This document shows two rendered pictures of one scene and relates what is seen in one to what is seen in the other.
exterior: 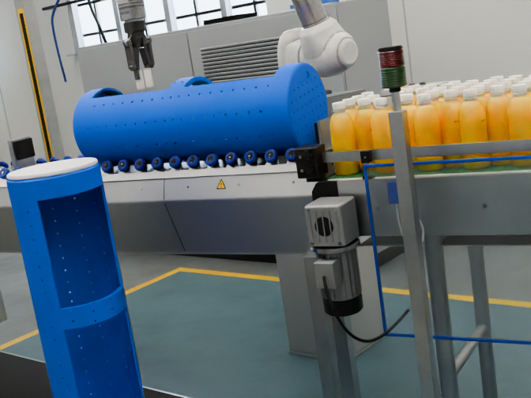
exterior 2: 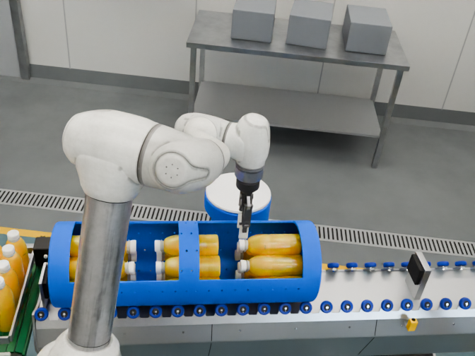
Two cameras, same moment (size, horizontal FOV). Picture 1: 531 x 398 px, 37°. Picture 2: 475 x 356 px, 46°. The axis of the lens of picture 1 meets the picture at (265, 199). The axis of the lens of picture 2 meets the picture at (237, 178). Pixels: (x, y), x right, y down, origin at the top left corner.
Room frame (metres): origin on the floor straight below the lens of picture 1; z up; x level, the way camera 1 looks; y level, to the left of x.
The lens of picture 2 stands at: (3.90, -0.58, 2.46)
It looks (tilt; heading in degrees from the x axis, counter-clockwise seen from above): 36 degrees down; 140
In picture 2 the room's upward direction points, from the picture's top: 6 degrees clockwise
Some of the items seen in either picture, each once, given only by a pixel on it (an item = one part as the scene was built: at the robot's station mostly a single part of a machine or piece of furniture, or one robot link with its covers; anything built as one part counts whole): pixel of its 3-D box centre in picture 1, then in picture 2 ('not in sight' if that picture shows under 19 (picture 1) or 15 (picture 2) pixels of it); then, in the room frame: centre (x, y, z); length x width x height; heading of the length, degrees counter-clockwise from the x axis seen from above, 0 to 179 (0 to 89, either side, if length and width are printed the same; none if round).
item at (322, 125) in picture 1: (325, 138); (47, 285); (2.51, -0.22, 0.99); 0.10 x 0.02 x 0.12; 149
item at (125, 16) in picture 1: (132, 13); (249, 169); (2.84, 0.36, 1.48); 0.09 x 0.09 x 0.06
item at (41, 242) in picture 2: (312, 163); (44, 253); (2.32, -0.15, 0.95); 0.10 x 0.07 x 0.10; 149
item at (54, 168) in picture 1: (52, 168); (238, 192); (2.47, 0.64, 1.03); 0.28 x 0.28 x 0.01
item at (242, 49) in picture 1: (231, 140); not in sight; (5.06, 0.15, 0.72); 2.15 x 0.54 x 1.45; 49
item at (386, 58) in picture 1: (391, 58); not in sight; (2.01, -0.36, 1.23); 0.06 x 0.06 x 0.04
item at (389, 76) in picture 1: (393, 76); not in sight; (2.01, -0.36, 1.18); 0.06 x 0.06 x 0.05
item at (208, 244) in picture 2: not in sight; (189, 245); (2.75, 0.20, 1.16); 0.19 x 0.07 x 0.07; 59
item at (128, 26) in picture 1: (136, 34); (247, 188); (2.84, 0.36, 1.40); 0.08 x 0.07 x 0.09; 149
